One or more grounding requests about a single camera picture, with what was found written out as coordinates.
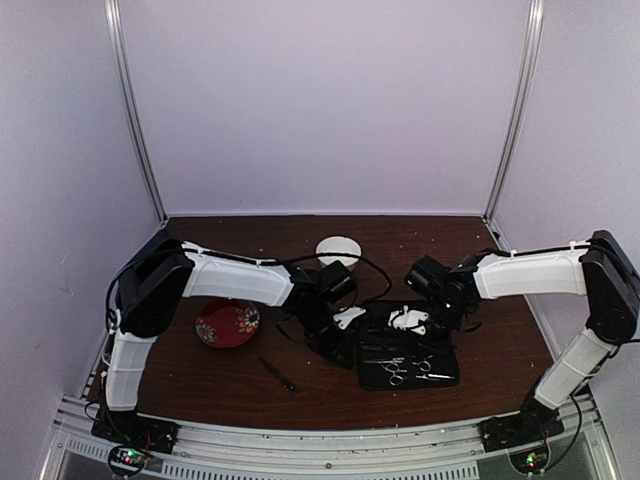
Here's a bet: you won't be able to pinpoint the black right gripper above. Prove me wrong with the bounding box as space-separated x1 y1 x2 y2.
413 299 469 359

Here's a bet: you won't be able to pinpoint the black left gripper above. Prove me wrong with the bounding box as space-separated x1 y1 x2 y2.
295 305 359 369

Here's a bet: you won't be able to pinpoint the silver hair cutting scissors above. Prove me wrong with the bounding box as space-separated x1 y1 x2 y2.
412 357 456 381

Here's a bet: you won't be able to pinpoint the black zippered tool case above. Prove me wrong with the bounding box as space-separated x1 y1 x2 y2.
356 324 460 391

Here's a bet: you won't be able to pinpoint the silver thinning scissors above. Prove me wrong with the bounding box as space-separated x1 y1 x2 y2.
381 362 407 387

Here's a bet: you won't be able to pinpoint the black hair clip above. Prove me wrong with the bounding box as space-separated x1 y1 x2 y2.
258 356 297 393

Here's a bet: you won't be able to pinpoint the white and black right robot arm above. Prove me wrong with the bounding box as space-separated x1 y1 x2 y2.
405 230 639 442

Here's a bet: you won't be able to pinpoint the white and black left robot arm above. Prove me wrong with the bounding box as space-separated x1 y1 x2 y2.
103 240 356 444

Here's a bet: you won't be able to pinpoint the white ceramic bowl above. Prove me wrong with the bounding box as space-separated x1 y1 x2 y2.
315 236 362 271

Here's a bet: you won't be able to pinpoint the red floral plate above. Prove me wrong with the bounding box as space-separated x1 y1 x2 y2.
195 299 260 349

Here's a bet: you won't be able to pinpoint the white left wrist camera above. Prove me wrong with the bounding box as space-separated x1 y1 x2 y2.
333 307 366 330

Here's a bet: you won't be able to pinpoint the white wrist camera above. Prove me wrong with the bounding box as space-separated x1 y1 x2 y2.
387 307 430 335
333 307 366 330

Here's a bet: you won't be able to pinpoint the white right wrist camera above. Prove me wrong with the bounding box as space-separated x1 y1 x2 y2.
387 307 430 335

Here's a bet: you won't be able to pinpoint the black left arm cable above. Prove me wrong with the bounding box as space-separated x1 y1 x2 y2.
269 254 394 341

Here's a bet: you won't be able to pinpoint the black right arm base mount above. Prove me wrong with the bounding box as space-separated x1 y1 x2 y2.
477 413 565 453

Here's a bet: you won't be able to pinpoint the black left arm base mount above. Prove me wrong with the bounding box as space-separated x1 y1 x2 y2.
91 408 178 454

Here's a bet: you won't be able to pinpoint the right aluminium frame post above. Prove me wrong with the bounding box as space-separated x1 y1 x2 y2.
483 0 545 223

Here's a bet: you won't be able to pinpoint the aluminium frame post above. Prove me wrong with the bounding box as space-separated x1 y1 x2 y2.
104 0 169 226
483 0 545 223

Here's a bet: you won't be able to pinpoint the left aluminium frame post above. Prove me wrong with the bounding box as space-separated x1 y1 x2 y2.
104 0 169 226

